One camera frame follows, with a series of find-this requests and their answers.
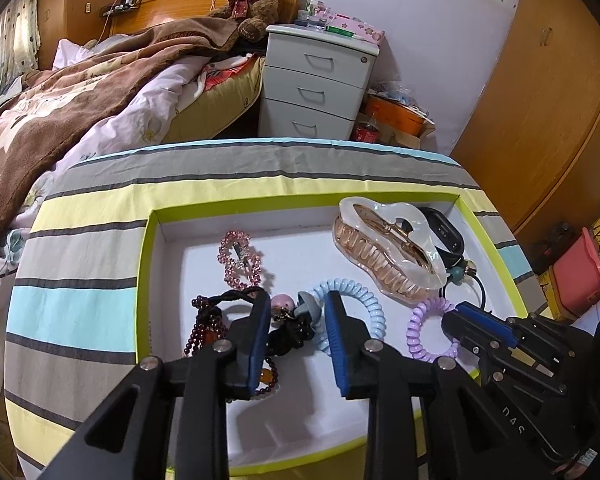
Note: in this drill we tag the red soda bottle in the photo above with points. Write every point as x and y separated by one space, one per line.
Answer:
366 132

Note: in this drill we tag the black smart band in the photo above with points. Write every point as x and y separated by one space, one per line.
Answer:
442 232

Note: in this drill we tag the yellow mattress sheet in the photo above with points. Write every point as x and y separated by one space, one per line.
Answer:
215 110

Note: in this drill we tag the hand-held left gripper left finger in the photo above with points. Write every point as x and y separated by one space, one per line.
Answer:
260 340

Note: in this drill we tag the brown fleece blanket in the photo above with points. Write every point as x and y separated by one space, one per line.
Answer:
55 110

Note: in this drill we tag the power strip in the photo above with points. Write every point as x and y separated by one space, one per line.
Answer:
120 6

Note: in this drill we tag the wooden bed headboard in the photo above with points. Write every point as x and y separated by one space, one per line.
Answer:
180 5

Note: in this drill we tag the white floral quilt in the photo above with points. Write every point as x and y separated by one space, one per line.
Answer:
130 115

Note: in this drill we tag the pearly beige hair claw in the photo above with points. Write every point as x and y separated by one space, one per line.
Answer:
375 255

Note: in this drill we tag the pink floral box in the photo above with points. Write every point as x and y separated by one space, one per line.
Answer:
362 30

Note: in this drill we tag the white drawer nightstand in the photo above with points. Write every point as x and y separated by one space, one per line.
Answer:
315 85

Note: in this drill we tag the wooden door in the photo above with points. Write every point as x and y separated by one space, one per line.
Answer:
80 5

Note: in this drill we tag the red plastic container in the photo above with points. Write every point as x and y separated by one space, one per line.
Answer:
577 275

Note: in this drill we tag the wooden wardrobe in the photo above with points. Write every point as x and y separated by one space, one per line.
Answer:
545 110

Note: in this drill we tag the pink beaded hair clip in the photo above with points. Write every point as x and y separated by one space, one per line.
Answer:
227 250

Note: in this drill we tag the orange box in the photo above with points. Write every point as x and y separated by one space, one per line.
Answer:
395 115

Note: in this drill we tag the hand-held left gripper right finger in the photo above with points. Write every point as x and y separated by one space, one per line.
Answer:
337 340

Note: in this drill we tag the lime green shallow box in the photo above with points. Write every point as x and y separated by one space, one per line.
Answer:
290 430

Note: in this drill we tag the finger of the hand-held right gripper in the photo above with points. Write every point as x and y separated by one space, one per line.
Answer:
485 322
462 335

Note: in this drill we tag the dotted curtain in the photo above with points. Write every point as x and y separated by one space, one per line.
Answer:
15 35

